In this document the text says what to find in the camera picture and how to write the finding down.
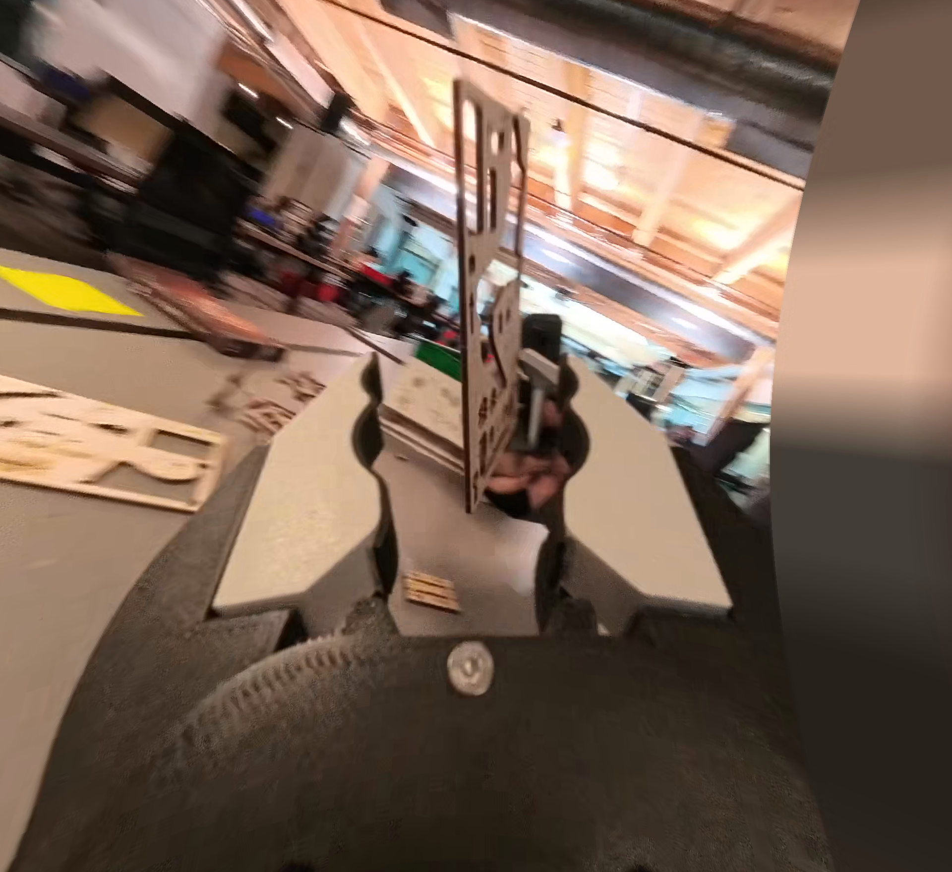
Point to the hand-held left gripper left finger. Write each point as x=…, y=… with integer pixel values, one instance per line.
x=312, y=500

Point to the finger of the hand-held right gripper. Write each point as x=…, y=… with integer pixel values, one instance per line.
x=534, y=411

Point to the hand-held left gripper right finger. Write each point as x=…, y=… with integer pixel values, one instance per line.
x=639, y=515

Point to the wooden parts sheet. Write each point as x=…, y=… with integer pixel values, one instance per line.
x=491, y=251

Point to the wooden bicycle model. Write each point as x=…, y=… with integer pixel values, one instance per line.
x=275, y=403

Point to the brown model kit box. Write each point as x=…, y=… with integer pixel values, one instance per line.
x=216, y=322

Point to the person's right hand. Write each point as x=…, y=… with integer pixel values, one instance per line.
x=535, y=478

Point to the white instruction booklet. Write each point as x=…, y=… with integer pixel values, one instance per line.
x=424, y=396

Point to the stack of wooden sheets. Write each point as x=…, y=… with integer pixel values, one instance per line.
x=424, y=452

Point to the small wooden piece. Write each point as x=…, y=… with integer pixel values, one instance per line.
x=431, y=591

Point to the yellow sticky note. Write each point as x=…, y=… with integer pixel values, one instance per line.
x=67, y=292

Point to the wooden cutout frame sheet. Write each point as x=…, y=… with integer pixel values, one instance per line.
x=74, y=478

